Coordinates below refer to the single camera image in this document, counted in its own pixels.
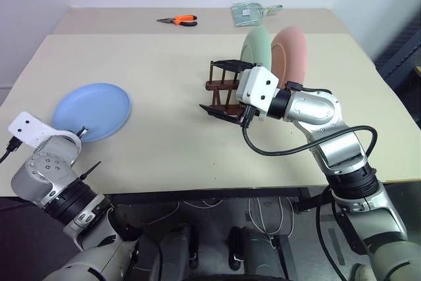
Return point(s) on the black metal table frame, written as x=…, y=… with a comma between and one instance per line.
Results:
x=210, y=195

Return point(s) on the dark wooden dish rack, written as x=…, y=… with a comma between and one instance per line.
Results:
x=223, y=88

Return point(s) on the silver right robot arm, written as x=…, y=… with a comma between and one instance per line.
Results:
x=315, y=108

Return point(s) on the grey shoe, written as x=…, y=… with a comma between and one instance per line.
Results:
x=363, y=272

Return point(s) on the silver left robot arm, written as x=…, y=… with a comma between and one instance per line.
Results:
x=56, y=175

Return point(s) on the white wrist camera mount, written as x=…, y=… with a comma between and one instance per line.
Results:
x=31, y=129
x=258, y=88

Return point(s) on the green plate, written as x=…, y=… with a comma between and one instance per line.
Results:
x=258, y=45

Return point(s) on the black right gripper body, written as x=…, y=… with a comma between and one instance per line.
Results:
x=249, y=114

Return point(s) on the pink plate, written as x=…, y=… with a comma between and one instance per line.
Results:
x=292, y=55

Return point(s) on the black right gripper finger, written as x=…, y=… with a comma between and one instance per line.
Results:
x=232, y=64
x=218, y=114

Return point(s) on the black crate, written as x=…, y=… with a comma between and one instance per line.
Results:
x=403, y=49

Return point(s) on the clear plastic bag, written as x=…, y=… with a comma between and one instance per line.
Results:
x=248, y=14

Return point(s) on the blue plate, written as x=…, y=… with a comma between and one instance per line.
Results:
x=93, y=111

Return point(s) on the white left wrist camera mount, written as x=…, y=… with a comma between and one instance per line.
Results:
x=31, y=129

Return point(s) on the dark robot leg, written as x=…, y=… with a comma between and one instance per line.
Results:
x=253, y=251
x=177, y=248

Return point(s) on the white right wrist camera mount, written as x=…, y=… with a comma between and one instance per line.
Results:
x=258, y=88

